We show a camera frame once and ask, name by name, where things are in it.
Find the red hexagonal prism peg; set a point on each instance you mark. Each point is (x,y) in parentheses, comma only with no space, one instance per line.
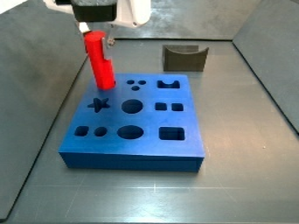
(100,64)

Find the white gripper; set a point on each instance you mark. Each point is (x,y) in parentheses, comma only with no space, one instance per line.
(132,14)

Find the blue foam shape-sorter block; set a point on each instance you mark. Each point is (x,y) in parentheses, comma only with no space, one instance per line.
(136,127)

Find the black curved cradle stand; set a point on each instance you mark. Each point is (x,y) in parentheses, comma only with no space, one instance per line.
(184,58)

